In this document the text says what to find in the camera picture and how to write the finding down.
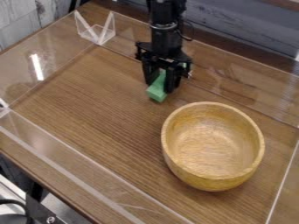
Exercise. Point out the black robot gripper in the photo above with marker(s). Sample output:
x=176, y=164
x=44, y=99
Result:
x=163, y=53

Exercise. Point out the green rectangular block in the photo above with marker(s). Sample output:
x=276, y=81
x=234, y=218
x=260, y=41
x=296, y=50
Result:
x=155, y=91

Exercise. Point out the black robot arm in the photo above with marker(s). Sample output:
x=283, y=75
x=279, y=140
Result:
x=166, y=13

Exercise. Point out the brown wooden bowl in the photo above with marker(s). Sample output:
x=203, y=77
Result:
x=212, y=145

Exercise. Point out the clear acrylic corner bracket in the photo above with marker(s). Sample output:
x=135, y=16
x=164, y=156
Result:
x=99, y=34

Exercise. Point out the clear acrylic tray wall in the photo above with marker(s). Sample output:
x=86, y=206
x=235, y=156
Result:
x=90, y=187

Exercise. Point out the black metal base plate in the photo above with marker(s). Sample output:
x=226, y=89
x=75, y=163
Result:
x=52, y=211

